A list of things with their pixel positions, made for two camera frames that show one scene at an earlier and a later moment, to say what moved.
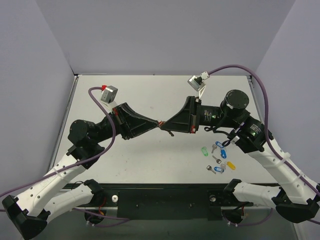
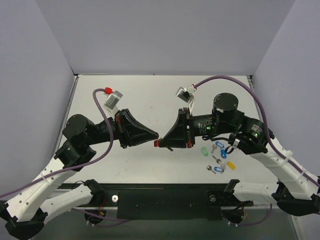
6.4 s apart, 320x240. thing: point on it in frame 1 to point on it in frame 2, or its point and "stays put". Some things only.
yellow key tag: (232, 166) stays put
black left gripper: (120, 122) to (120, 128)
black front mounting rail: (160, 201) stays put
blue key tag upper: (219, 144) stays put
